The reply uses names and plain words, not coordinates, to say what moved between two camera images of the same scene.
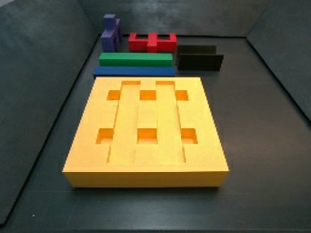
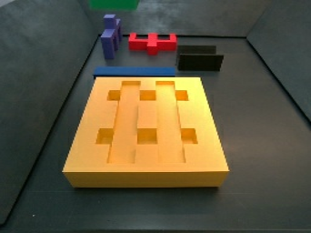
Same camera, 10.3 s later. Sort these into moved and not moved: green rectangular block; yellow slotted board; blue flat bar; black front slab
Moved: green rectangular block
Not moved: black front slab; yellow slotted board; blue flat bar
